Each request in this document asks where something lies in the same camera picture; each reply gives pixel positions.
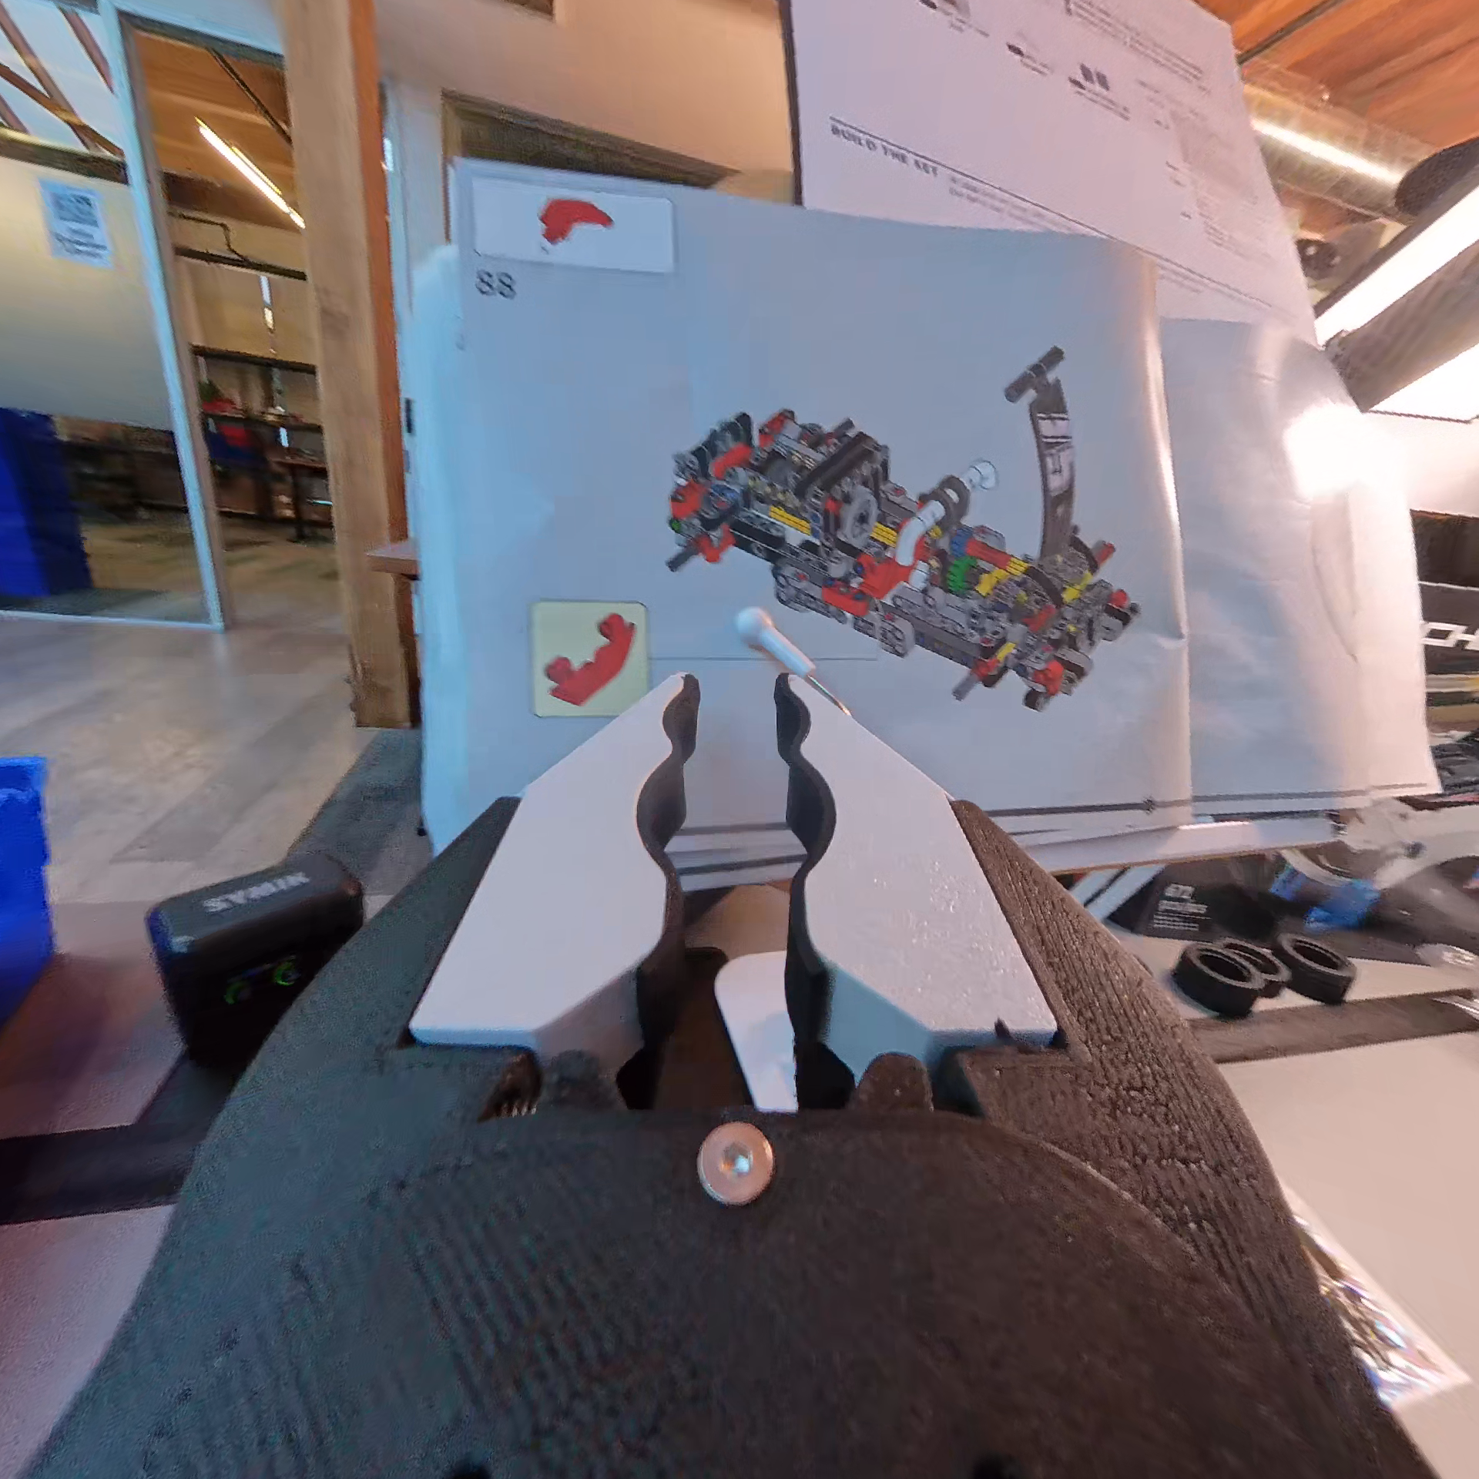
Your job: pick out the white wooden book stand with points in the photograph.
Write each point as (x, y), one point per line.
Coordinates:
(758, 1028)

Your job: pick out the hanging black mesh light panel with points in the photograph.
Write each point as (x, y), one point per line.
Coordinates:
(1409, 312)

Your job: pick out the silver ventilation duct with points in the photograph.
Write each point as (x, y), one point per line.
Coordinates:
(1328, 150)

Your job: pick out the white paper wall sign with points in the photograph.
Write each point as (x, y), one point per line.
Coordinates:
(78, 226)

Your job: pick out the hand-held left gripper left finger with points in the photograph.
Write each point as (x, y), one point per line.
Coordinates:
(543, 925)

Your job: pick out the white printed paper sheet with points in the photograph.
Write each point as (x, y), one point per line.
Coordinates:
(1039, 127)

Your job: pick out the wooden pillar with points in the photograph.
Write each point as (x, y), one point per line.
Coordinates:
(340, 347)

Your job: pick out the black device green display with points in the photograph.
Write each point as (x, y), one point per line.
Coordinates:
(249, 958)

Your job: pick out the holographic sticker sheet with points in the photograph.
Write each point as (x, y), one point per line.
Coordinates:
(1376, 1328)

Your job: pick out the blue plastic storage bin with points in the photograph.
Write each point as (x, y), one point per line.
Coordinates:
(24, 889)

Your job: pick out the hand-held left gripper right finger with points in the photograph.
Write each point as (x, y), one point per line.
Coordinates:
(925, 925)

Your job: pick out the black lego set box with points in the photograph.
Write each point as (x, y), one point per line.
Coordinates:
(1444, 636)

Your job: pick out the lego instruction booklet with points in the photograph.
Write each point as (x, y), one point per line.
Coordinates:
(809, 347)

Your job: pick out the black rubber lego tyre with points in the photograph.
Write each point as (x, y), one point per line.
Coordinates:
(1272, 958)
(1208, 988)
(1318, 976)

